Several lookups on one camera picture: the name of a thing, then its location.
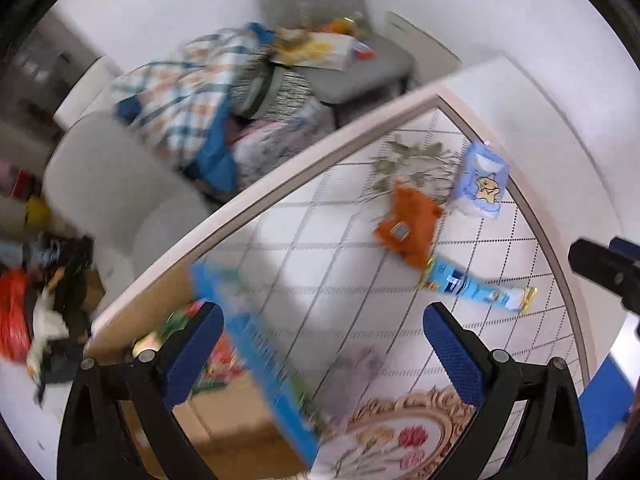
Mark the grey cushioned chair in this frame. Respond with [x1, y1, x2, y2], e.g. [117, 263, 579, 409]
[257, 0, 414, 106]

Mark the striped hat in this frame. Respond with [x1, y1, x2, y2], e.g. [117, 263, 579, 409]
[230, 58, 312, 122]

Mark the lilac cloth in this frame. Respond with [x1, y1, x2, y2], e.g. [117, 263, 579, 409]
[318, 347, 383, 432]

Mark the red plastic bag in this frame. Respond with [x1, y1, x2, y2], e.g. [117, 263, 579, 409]
[0, 269, 30, 363]

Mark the yellow bucket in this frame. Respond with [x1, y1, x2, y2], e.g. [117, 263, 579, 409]
[24, 195, 52, 232]

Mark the blue tube package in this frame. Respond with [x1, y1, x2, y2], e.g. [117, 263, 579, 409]
[419, 256, 537, 313]

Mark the plaid blanket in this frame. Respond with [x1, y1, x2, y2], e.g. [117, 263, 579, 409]
[111, 22, 274, 170]

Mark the white chair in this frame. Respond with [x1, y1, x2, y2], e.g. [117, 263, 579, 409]
[53, 56, 122, 131]

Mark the white goose plush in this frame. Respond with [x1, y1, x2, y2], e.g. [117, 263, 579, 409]
[26, 268, 70, 382]

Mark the light blue tissue pack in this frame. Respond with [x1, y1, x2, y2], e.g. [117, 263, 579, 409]
[449, 142, 510, 220]

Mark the orange snack packet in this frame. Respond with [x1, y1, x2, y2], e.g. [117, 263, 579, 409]
[373, 181, 444, 270]

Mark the yellow tissue box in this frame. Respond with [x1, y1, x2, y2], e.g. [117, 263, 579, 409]
[271, 32, 358, 72]

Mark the open cardboard box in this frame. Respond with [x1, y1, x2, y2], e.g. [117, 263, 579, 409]
[86, 249, 320, 479]

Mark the small brown cardboard box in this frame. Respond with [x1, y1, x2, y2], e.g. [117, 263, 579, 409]
[81, 270, 105, 313]

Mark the red floral snack packet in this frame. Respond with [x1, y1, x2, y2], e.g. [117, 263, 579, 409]
[191, 330, 246, 394]

